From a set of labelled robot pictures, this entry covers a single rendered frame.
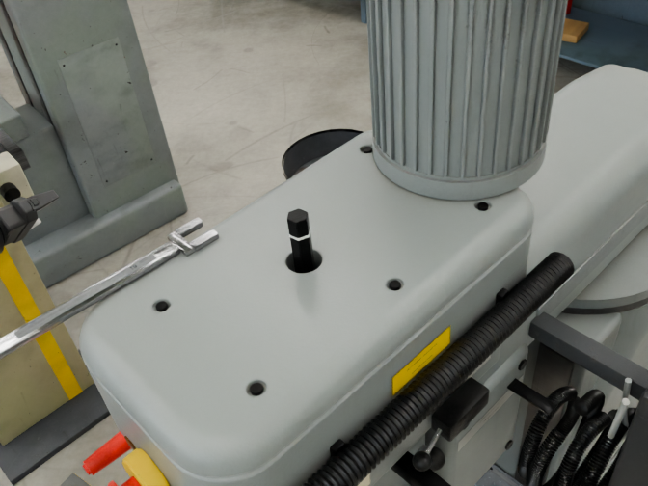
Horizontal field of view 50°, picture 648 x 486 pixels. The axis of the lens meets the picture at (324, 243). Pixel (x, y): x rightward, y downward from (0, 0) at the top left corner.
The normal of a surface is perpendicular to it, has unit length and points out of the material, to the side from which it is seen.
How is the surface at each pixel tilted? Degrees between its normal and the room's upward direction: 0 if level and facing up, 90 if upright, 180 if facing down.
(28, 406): 90
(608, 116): 0
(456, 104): 90
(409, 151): 90
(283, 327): 0
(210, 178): 0
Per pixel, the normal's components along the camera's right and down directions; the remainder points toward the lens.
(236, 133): -0.09, -0.74
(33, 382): 0.69, 0.43
